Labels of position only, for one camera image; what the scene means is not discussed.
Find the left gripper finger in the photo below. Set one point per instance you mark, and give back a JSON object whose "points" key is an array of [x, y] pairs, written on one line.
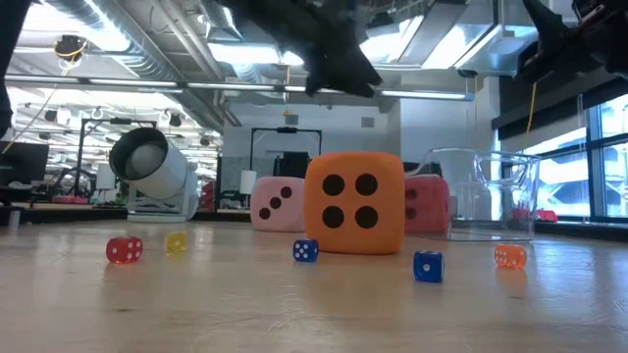
{"points": [[355, 73], [318, 73]]}

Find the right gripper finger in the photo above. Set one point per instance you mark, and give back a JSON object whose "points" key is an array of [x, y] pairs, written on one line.
{"points": [[549, 66], [549, 24]]}

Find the large orange foam die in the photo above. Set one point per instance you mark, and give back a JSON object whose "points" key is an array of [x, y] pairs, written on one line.
{"points": [[350, 201]]}

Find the large pink foam die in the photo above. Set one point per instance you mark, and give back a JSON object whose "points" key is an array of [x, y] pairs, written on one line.
{"points": [[289, 216]]}

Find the large red foam die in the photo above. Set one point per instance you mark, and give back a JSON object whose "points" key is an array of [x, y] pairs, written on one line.
{"points": [[432, 206]]}

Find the small blue die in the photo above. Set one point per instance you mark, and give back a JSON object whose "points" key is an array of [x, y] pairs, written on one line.
{"points": [[428, 267], [305, 250]]}

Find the small orange die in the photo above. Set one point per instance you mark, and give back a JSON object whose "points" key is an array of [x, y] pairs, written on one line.
{"points": [[510, 256]]}

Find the small yellow die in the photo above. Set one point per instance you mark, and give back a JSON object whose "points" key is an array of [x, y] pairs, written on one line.
{"points": [[175, 242]]}

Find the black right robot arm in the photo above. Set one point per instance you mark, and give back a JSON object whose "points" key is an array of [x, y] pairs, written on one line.
{"points": [[620, 44]]}

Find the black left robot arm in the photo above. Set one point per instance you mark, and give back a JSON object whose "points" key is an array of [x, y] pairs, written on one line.
{"points": [[7, 49]]}

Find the black gantry stand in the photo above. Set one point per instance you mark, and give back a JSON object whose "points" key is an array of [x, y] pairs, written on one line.
{"points": [[287, 130]]}

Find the long ceiling light strip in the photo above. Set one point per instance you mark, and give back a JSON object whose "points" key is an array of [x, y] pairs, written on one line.
{"points": [[230, 86]]}

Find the black cabinet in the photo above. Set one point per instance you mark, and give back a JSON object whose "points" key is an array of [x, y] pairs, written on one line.
{"points": [[293, 166]]}

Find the white cylinder lamp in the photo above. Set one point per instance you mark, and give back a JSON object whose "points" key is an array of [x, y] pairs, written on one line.
{"points": [[247, 182]]}

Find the clear plastic container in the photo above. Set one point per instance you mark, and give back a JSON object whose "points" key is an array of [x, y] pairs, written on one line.
{"points": [[490, 196]]}

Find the red object by window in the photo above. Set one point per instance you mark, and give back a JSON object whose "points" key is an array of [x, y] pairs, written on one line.
{"points": [[544, 216]]}

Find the white mug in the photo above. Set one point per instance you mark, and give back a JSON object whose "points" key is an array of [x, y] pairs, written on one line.
{"points": [[172, 171]]}

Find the small red die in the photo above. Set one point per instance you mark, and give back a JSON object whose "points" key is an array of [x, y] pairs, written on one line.
{"points": [[124, 250]]}

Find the dark computer monitor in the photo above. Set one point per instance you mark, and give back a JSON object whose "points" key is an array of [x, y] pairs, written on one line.
{"points": [[24, 162]]}

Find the silver rectangular ventilation duct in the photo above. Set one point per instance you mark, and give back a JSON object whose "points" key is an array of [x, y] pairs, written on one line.
{"points": [[441, 39]]}

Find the silver round ventilation duct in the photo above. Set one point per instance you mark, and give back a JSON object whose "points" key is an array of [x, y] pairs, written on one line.
{"points": [[147, 64]]}

